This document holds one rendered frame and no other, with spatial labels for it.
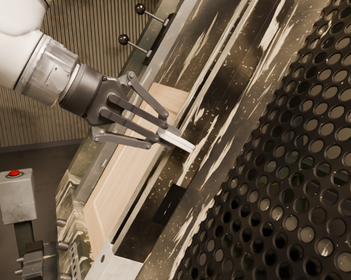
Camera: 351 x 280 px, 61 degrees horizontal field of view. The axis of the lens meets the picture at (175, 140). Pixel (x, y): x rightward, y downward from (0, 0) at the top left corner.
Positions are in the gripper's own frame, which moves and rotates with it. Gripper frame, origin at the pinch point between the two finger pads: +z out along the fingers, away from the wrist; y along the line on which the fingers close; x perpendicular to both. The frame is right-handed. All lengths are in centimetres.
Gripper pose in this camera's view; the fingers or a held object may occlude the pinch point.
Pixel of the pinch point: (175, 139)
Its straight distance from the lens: 53.6
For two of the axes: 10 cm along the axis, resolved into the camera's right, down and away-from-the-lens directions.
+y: 4.9, -8.7, -0.5
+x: -3.8, -2.6, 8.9
